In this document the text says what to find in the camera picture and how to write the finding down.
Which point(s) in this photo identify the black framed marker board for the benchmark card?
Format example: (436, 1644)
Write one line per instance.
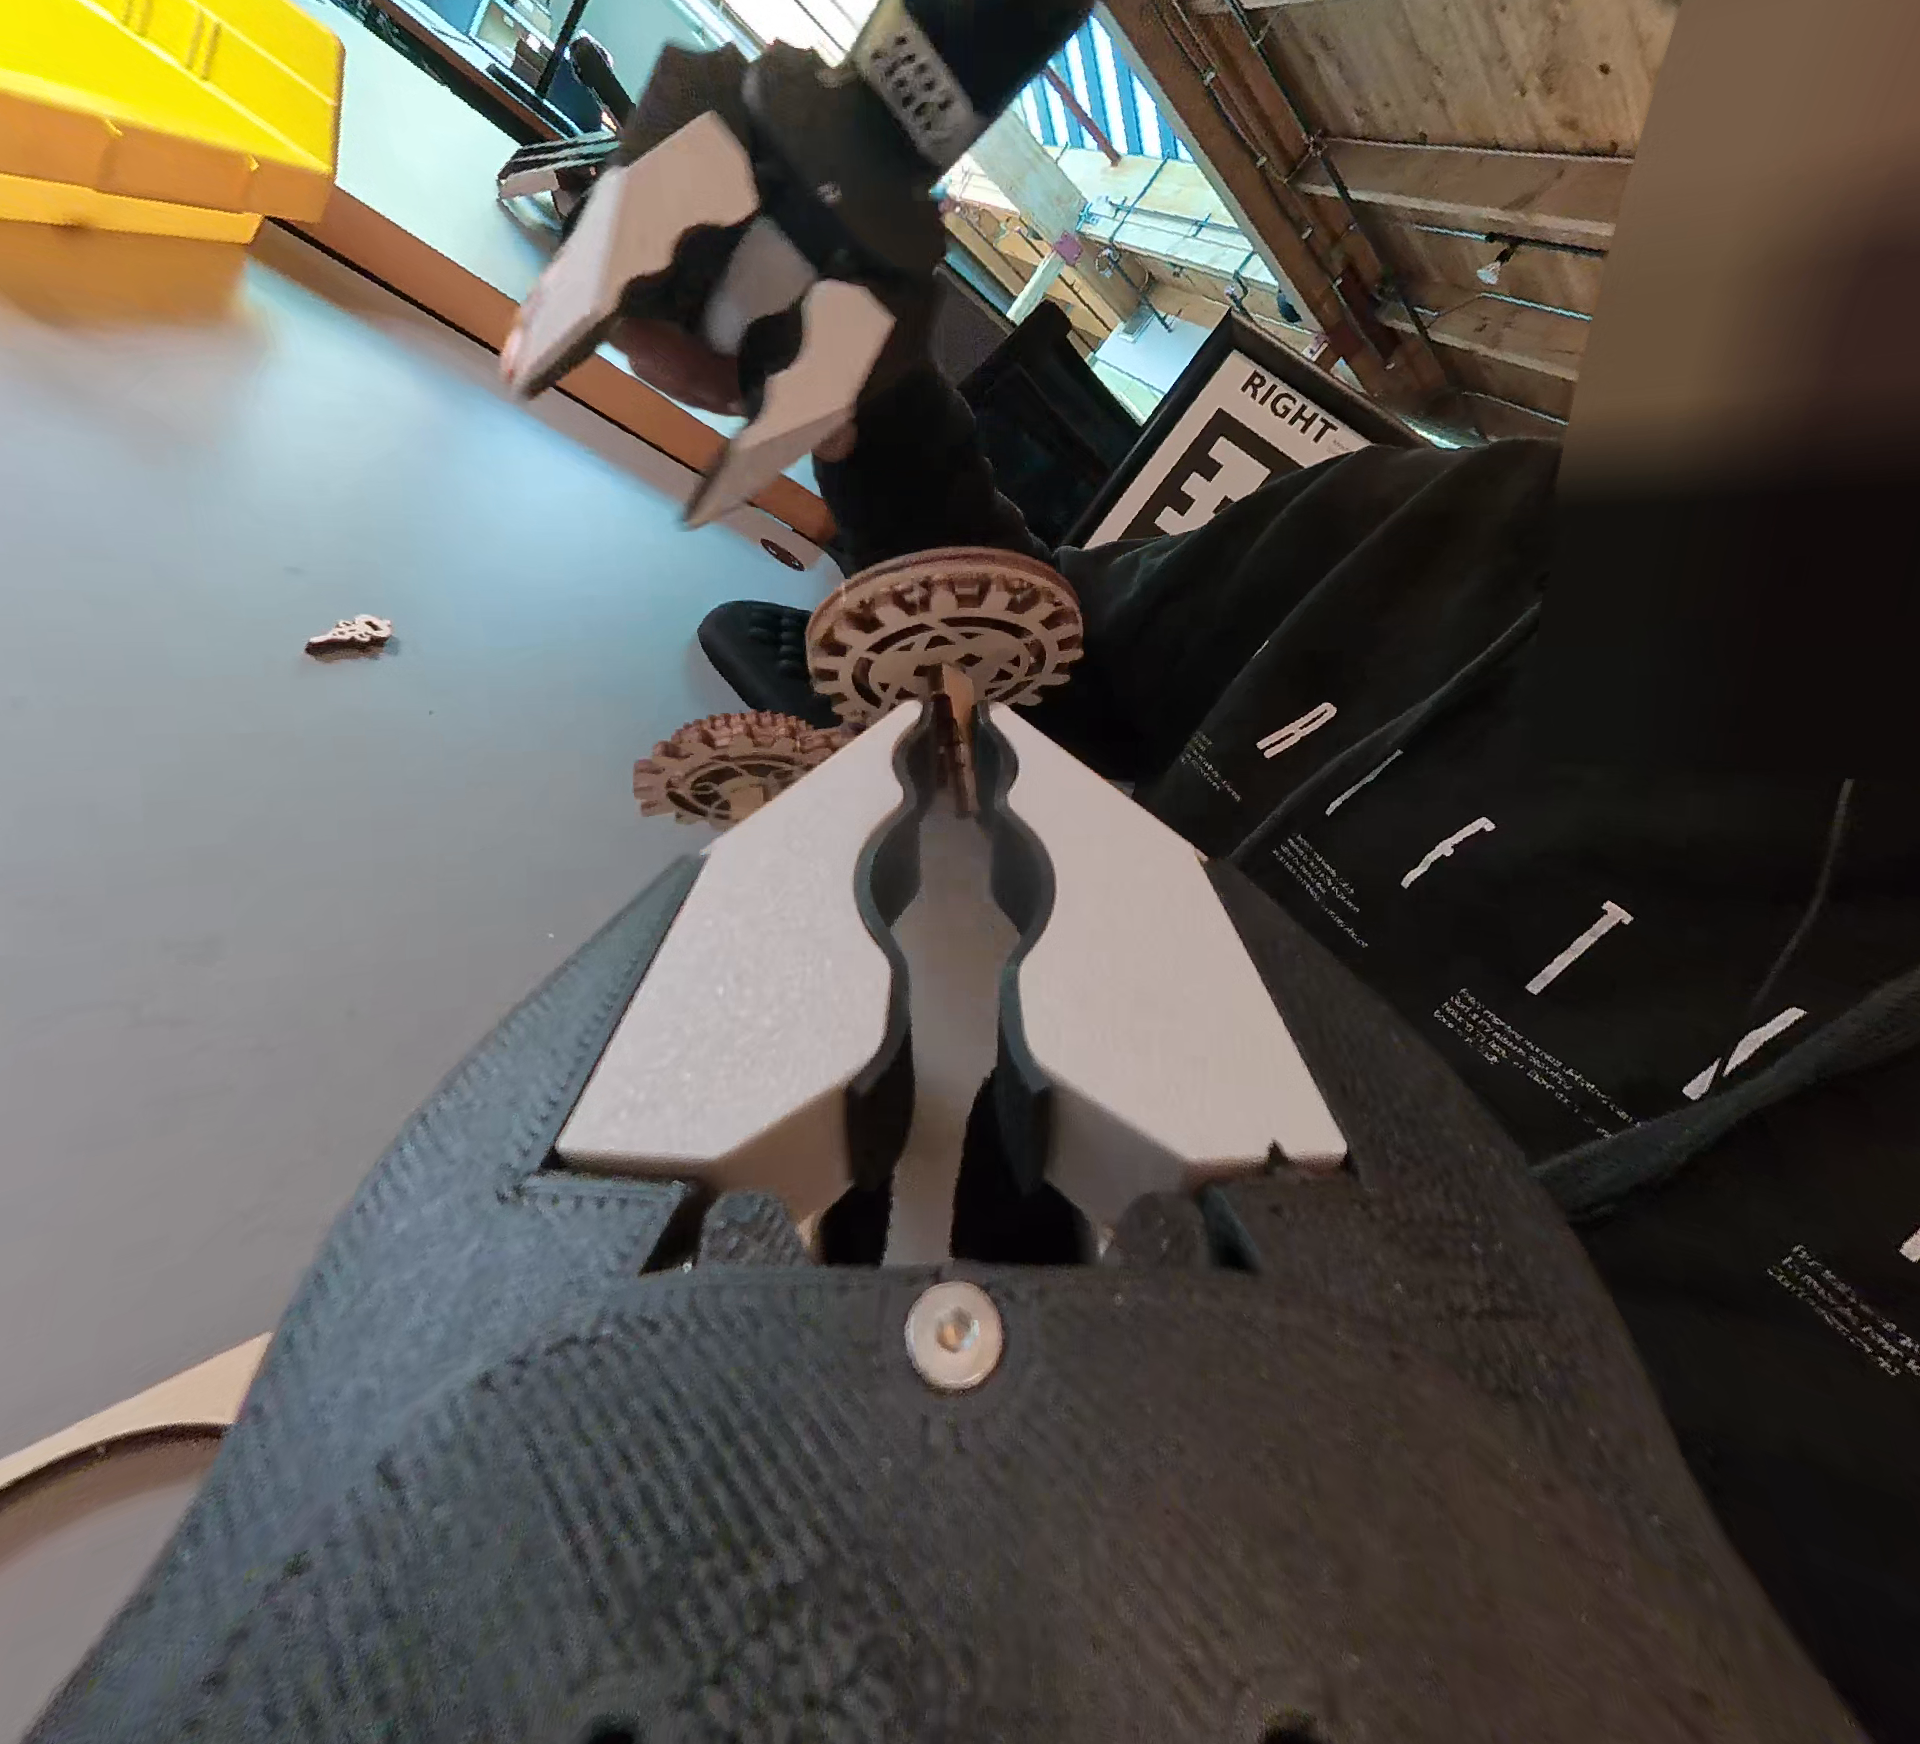
(1244, 424)

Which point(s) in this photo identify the person's right hand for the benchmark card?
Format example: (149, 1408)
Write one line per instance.
(691, 365)

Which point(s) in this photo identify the person's black hoodie torso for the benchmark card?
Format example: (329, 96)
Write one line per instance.
(1500, 875)

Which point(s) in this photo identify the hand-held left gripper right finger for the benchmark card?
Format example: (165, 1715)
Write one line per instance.
(1184, 1024)

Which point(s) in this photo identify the wooden puzzle sheet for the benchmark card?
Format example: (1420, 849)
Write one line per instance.
(150, 1407)

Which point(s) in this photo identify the dark computer monitor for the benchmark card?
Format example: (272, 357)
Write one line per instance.
(1050, 409)

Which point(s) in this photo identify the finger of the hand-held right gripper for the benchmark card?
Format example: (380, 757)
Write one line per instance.
(630, 228)
(810, 378)

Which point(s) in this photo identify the wooden gear assembly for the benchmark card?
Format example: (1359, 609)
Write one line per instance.
(944, 567)

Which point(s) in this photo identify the tiny ornate wooden piece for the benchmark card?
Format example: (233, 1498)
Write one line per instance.
(352, 635)

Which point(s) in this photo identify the wood-edged grey table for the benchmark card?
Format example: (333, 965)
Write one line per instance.
(450, 198)

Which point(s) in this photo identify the yellow plastic bin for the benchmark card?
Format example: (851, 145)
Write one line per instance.
(150, 49)

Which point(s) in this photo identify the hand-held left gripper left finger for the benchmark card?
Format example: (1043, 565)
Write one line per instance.
(721, 1024)

